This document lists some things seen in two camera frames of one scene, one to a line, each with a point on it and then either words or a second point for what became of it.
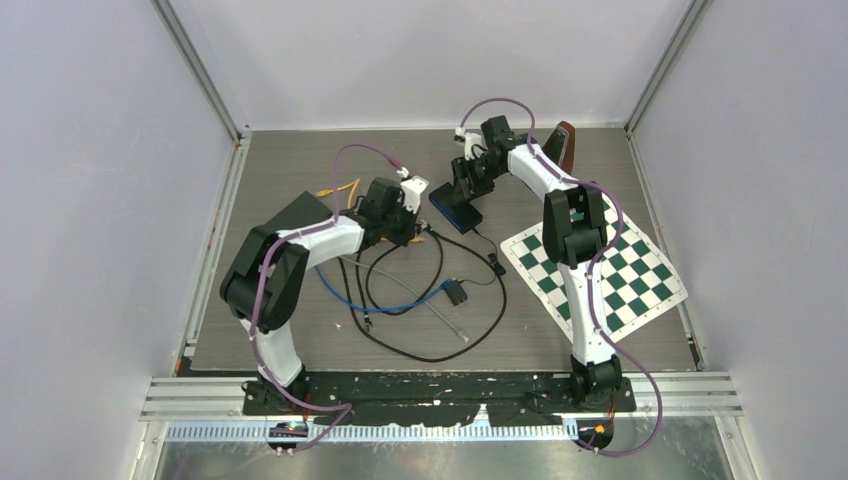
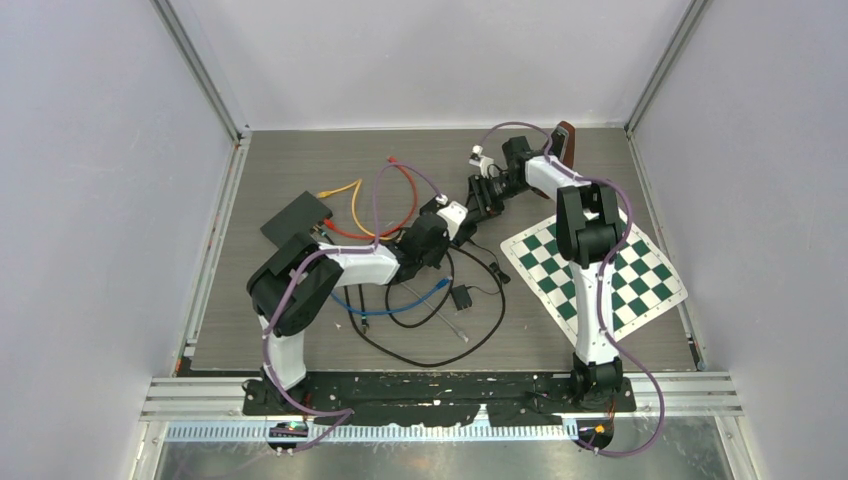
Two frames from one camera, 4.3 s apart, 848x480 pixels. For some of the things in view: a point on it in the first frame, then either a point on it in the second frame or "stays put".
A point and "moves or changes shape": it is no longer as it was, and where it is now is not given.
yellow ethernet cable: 324,193 stays put
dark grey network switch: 303,210 stays put
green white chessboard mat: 639,279 stays put
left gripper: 411,221 → 446,245
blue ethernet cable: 383,308 stays put
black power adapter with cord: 455,289 moves or changes shape
